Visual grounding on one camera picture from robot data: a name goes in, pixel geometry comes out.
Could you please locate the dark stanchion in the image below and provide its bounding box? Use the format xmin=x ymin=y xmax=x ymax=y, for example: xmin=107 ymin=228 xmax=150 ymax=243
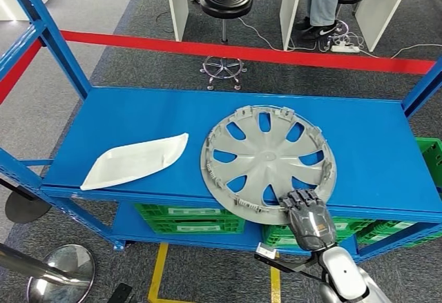
xmin=0 ymin=177 xmax=53 ymax=224

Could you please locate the white floor cable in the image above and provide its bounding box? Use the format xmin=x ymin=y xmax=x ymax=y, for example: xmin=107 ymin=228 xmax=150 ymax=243
xmin=237 ymin=16 xmax=332 ymax=53
xmin=359 ymin=42 xmax=442 ymax=60

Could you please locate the white plastic trim part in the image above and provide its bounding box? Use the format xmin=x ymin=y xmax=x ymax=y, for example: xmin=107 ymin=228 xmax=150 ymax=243
xmin=80 ymin=133 xmax=190 ymax=192

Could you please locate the red barrier belt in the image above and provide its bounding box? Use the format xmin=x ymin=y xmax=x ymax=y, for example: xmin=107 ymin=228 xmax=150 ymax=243
xmin=0 ymin=39 xmax=43 ymax=106
xmin=60 ymin=30 xmax=436 ymax=76

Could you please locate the white desk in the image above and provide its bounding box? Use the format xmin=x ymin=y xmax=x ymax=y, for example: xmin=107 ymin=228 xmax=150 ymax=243
xmin=354 ymin=0 xmax=442 ymax=53
xmin=163 ymin=0 xmax=307 ymax=52

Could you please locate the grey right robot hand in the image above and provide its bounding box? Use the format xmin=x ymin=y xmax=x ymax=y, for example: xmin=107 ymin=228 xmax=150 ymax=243
xmin=279 ymin=188 xmax=338 ymax=253

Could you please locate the chrome stanchion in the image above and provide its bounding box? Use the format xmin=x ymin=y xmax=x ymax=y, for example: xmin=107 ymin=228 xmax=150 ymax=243
xmin=0 ymin=242 xmax=96 ymax=303

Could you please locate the blue metal shelf rack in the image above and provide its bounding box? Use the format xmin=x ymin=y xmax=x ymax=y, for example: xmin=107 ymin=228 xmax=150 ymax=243
xmin=0 ymin=0 xmax=442 ymax=265

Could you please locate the grey plastic wheel cover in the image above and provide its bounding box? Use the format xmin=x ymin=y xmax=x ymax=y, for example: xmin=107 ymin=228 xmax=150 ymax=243
xmin=200 ymin=105 xmax=338 ymax=227

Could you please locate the black floor cable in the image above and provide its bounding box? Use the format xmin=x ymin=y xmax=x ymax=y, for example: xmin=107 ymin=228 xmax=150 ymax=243
xmin=156 ymin=10 xmax=175 ymax=35

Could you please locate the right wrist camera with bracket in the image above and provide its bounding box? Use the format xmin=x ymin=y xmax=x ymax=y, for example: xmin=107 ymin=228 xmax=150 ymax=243
xmin=255 ymin=242 xmax=323 ymax=284

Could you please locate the white power strip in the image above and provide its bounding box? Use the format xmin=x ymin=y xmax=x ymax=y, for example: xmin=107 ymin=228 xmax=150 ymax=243
xmin=330 ymin=43 xmax=360 ymax=55

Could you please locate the black round stool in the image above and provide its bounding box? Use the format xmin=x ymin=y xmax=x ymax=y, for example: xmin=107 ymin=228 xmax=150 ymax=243
xmin=199 ymin=0 xmax=254 ymax=92

